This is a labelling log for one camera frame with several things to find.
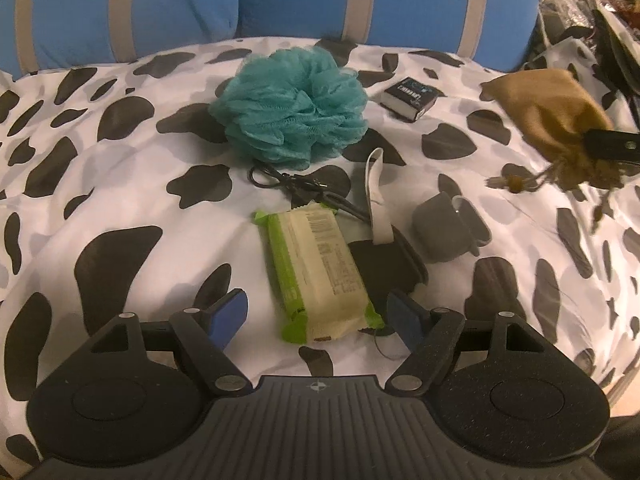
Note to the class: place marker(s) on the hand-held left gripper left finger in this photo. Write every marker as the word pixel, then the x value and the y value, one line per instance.
pixel 229 317

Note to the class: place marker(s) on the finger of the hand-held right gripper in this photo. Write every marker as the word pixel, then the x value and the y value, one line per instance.
pixel 610 146

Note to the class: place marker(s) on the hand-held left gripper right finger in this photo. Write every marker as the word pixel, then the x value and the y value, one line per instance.
pixel 404 317

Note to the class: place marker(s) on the green snack packet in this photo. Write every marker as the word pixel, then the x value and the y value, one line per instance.
pixel 315 270

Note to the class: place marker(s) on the earbud case with grey cover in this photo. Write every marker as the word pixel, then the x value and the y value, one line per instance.
pixel 445 227

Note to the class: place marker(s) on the small black box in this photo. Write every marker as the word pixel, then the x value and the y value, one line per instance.
pixel 411 97

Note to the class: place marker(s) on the clear plastic bag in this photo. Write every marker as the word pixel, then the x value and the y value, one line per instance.
pixel 567 7

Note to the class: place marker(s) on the cow print blanket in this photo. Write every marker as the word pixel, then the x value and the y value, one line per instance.
pixel 125 200

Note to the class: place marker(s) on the teal mesh bath loofah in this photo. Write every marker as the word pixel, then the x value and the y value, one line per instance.
pixel 295 107

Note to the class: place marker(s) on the blue striped pillow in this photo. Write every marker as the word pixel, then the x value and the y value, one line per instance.
pixel 410 0
pixel 75 5

